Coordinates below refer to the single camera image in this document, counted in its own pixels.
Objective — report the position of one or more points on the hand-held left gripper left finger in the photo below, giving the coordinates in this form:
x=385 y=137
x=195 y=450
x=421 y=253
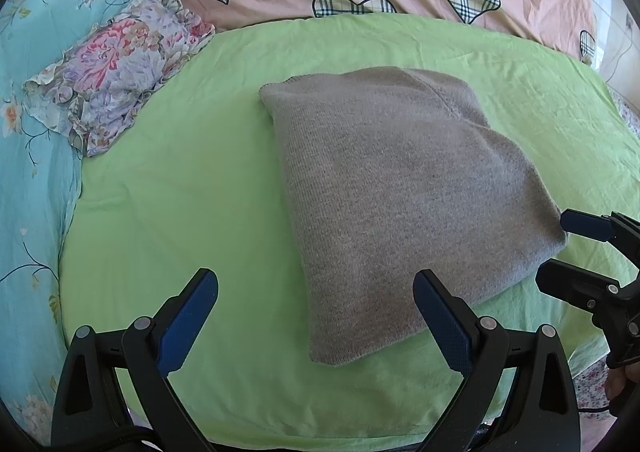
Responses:
x=187 y=322

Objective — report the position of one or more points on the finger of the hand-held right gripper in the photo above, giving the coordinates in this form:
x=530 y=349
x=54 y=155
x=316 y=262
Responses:
x=570 y=282
x=585 y=224

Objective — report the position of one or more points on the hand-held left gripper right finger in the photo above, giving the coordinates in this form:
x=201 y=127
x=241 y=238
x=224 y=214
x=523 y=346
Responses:
x=442 y=322

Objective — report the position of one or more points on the grey knitted sweater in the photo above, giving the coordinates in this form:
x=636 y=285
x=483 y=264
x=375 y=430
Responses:
x=400 y=192

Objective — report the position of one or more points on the person's right hand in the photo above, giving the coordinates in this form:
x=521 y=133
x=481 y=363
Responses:
x=614 y=384

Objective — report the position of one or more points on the light green bed sheet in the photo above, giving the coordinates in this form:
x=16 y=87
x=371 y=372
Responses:
x=190 y=192

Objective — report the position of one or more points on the blue floral bed sheet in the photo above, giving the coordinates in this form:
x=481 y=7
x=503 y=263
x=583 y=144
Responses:
x=40 y=172

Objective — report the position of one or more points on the floral ruffled pillow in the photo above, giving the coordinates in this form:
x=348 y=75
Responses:
x=115 y=67

